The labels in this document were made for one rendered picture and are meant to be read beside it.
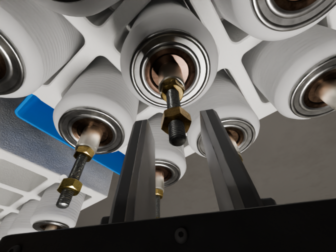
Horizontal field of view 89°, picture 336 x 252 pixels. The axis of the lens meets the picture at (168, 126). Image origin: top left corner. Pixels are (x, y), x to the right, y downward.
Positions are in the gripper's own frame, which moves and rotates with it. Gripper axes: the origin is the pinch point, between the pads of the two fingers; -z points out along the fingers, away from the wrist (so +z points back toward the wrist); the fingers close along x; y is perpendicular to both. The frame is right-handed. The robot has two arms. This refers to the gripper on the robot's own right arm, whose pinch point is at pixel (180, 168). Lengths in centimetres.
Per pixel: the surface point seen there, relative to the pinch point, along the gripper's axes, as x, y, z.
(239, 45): -9.2, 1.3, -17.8
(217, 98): -5.3, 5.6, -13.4
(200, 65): -2.9, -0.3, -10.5
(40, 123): 29.8, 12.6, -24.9
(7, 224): 52, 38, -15
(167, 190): 11, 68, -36
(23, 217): 42, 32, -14
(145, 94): 2.7, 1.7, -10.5
